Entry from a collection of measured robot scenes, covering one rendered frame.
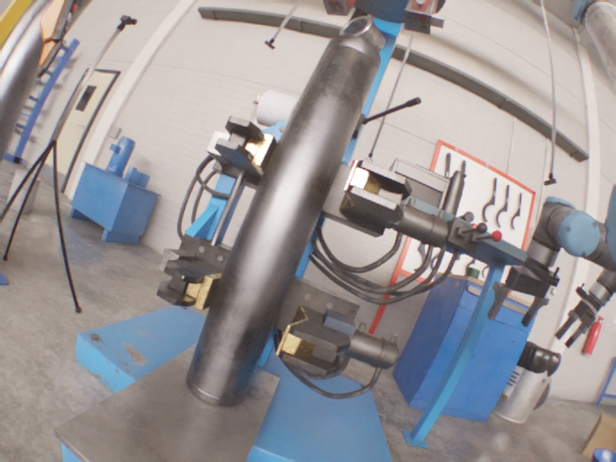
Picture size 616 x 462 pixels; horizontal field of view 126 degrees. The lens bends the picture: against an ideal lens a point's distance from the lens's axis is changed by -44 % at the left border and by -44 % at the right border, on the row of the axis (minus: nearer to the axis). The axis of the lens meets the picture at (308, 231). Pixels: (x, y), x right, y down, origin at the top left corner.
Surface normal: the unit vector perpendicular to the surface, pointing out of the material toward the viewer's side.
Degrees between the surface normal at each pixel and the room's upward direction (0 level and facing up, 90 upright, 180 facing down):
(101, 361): 90
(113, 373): 90
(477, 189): 90
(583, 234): 115
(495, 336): 90
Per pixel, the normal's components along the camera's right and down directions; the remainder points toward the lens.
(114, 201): -0.07, -0.08
